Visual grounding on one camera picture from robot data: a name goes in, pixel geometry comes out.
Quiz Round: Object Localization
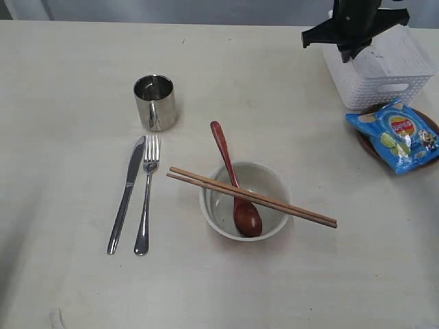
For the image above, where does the reddish brown wooden spoon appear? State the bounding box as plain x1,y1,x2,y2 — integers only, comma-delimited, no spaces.
210,121,263,238

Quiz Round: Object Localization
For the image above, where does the blue chips bag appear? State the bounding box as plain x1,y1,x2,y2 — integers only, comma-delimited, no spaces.
346,99,438,174

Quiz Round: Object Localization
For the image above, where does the silver table knife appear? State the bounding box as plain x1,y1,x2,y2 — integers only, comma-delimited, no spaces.
107,136,145,255

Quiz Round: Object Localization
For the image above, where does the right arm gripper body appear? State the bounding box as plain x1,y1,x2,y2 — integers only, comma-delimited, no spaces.
301,0,410,51

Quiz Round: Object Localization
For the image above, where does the white perforated plastic basket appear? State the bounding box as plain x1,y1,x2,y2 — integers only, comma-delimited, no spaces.
322,25,438,111

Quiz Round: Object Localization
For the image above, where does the shiny metal container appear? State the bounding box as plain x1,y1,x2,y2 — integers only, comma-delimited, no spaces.
133,74,178,132

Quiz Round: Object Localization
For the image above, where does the silver metal fork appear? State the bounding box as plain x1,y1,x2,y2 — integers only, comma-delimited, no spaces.
134,134,160,256

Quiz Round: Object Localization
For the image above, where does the white bowl dark rim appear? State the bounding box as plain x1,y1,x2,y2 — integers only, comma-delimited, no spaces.
199,161,291,242

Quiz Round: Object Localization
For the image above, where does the brown round plate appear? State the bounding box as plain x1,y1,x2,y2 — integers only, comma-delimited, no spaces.
355,103,438,162

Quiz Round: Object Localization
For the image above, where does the wooden chopstick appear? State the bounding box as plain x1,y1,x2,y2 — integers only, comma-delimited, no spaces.
169,167,337,222
167,173,337,229

